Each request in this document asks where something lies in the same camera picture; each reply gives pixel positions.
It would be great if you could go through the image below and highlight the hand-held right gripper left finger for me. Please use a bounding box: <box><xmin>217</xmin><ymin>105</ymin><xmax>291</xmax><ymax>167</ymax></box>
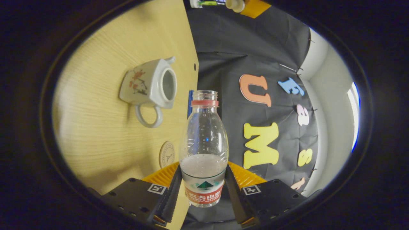
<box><xmin>101</xmin><ymin>161</ymin><xmax>183</xmax><ymax>226</ymax></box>

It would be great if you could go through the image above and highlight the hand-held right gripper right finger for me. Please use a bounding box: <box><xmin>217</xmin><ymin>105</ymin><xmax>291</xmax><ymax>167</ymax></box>
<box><xmin>225</xmin><ymin>161</ymin><xmax>308</xmax><ymax>227</ymax></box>

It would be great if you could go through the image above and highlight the round cork coaster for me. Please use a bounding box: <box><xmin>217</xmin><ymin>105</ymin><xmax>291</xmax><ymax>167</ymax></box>
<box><xmin>159</xmin><ymin>141</ymin><xmax>176</xmax><ymax>169</ymax></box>

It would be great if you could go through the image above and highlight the clear plastic water bottle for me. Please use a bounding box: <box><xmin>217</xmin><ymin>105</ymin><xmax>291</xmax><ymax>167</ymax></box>
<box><xmin>179</xmin><ymin>90</ymin><xmax>229</xmax><ymax>208</ymax></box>

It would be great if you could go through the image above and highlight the white floral teacup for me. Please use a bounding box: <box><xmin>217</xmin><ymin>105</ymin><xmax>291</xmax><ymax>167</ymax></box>
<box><xmin>119</xmin><ymin>57</ymin><xmax>178</xmax><ymax>128</ymax></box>

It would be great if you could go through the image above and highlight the green drink bottle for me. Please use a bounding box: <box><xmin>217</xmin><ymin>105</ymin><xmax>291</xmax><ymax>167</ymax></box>
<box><xmin>190</xmin><ymin>0</ymin><xmax>226</xmax><ymax>7</ymax></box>

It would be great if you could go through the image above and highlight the black backdrop cloth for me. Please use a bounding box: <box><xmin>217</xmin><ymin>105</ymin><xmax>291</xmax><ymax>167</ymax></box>
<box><xmin>181</xmin><ymin>0</ymin><xmax>320</xmax><ymax>224</ymax></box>

